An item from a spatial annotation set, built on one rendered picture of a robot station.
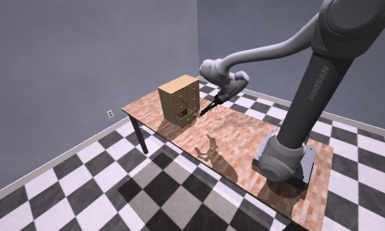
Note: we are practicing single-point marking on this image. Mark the brown wooden drawer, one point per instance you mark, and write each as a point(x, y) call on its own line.
point(192, 88)
point(182, 121)
point(195, 107)
point(180, 106)
point(179, 95)
point(193, 98)

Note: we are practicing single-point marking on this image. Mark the light wooden chest of drawers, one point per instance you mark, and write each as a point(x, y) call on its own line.
point(165, 92)

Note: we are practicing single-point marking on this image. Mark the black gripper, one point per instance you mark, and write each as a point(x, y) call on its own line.
point(211, 106)

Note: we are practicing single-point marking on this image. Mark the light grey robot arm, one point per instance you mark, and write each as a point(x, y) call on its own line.
point(342, 31)

